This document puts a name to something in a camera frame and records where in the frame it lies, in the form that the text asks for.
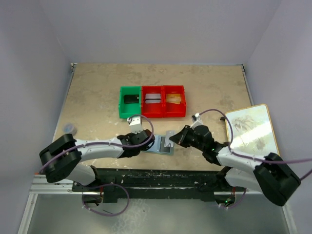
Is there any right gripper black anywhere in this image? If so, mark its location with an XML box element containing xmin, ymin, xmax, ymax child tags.
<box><xmin>170</xmin><ymin>125</ymin><xmax>205</xmax><ymax>152</ymax></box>

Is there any green card holder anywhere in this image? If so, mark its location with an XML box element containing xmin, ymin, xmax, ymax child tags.
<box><xmin>144</xmin><ymin>135</ymin><xmax>174</xmax><ymax>155</ymax></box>

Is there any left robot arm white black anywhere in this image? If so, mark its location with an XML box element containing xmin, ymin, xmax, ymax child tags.
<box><xmin>39</xmin><ymin>129</ymin><xmax>155</xmax><ymax>191</ymax></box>

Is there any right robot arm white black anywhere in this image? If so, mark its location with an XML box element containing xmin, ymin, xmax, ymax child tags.
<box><xmin>169</xmin><ymin>125</ymin><xmax>301</xmax><ymax>206</ymax></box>

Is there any black card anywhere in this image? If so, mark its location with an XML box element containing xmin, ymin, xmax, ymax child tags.
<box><xmin>123</xmin><ymin>94</ymin><xmax>140</xmax><ymax>104</ymax></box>

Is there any green plastic bin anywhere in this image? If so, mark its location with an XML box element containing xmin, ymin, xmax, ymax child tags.
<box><xmin>118</xmin><ymin>86</ymin><xmax>141</xmax><ymax>119</ymax></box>

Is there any right red plastic bin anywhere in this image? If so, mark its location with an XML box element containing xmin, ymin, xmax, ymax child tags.
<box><xmin>164</xmin><ymin>85</ymin><xmax>187</xmax><ymax>118</ymax></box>

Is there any red plastic bin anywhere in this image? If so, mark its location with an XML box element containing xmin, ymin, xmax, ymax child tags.
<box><xmin>141</xmin><ymin>85</ymin><xmax>164</xmax><ymax>118</ymax></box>
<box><xmin>164</xmin><ymin>85</ymin><xmax>187</xmax><ymax>118</ymax></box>

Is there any middle red plastic bin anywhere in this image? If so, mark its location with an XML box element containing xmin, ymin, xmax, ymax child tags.
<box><xmin>141</xmin><ymin>85</ymin><xmax>164</xmax><ymax>118</ymax></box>

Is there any white tray with gold rim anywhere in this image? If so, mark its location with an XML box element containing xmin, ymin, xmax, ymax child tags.
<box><xmin>225</xmin><ymin>104</ymin><xmax>280</xmax><ymax>156</ymax></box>

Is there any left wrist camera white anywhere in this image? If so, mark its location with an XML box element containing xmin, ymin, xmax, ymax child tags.
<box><xmin>127</xmin><ymin>116</ymin><xmax>143</xmax><ymax>134</ymax></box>

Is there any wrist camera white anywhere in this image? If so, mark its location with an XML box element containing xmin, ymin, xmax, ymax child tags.
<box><xmin>127</xmin><ymin>116</ymin><xmax>143</xmax><ymax>134</ymax></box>
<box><xmin>191</xmin><ymin>113</ymin><xmax>203</xmax><ymax>128</ymax></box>

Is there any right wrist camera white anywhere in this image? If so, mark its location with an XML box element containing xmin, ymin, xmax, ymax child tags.
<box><xmin>191</xmin><ymin>113</ymin><xmax>203</xmax><ymax>128</ymax></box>

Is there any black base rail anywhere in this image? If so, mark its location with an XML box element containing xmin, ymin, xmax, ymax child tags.
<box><xmin>73</xmin><ymin>168</ymin><xmax>244</xmax><ymax>203</ymax></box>

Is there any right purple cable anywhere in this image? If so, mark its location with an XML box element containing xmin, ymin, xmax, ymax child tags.
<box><xmin>198</xmin><ymin>109</ymin><xmax>312</xmax><ymax>182</ymax></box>

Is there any purple cable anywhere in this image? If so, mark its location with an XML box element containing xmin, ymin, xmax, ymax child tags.
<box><xmin>39</xmin><ymin>114</ymin><xmax>156</xmax><ymax>175</ymax></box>
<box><xmin>198</xmin><ymin>109</ymin><xmax>312</xmax><ymax>182</ymax></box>

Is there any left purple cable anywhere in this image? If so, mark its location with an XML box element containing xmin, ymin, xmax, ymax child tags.
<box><xmin>39</xmin><ymin>114</ymin><xmax>156</xmax><ymax>175</ymax></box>

